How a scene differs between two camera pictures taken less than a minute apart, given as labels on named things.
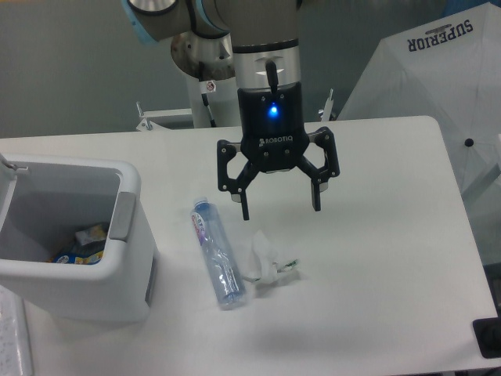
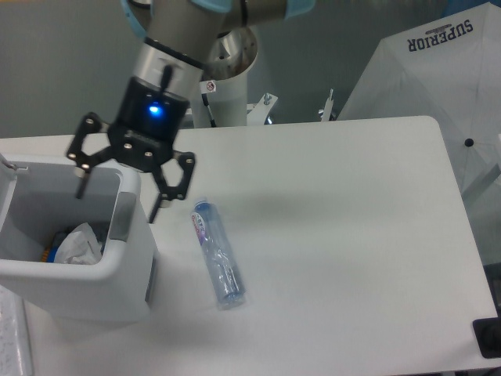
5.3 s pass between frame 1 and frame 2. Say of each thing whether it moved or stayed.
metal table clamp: stayed
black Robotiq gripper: moved
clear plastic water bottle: stayed
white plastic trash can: stayed
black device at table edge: stayed
